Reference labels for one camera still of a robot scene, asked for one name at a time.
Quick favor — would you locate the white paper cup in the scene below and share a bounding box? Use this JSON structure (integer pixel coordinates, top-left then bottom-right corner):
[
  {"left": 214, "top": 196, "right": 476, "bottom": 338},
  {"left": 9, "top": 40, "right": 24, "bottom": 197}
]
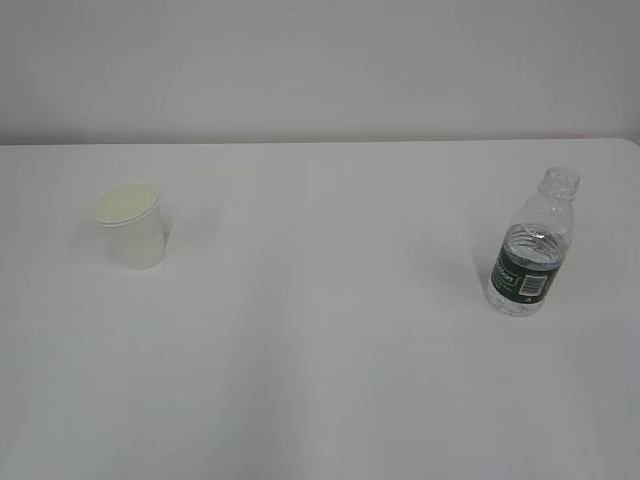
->
[{"left": 93, "top": 183, "right": 166, "bottom": 270}]

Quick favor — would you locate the clear water bottle green label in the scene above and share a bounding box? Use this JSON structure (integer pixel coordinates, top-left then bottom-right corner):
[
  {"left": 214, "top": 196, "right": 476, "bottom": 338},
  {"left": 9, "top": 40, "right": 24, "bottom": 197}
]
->
[{"left": 486, "top": 167, "right": 580, "bottom": 317}]

